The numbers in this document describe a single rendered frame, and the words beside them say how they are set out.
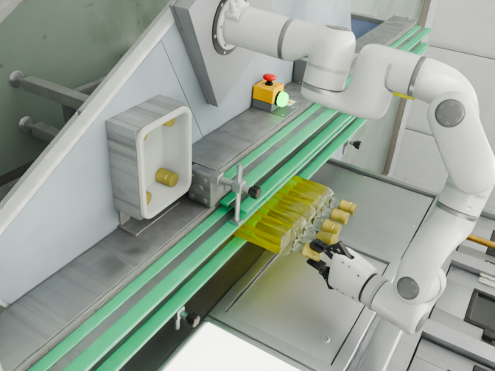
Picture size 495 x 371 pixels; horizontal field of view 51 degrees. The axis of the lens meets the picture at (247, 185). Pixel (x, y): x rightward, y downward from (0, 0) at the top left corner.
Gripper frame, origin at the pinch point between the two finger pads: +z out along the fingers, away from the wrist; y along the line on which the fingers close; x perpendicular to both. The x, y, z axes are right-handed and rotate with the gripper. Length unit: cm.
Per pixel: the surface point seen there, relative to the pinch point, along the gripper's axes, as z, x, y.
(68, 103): 88, 17, 12
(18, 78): 112, 22, 14
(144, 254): 20.3, 35.7, 5.9
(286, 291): 4.0, 4.9, -12.5
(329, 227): 3.9, -9.4, 1.2
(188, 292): 12.3, 29.8, -3.2
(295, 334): -6.8, 13.5, -12.6
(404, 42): 59, -130, 14
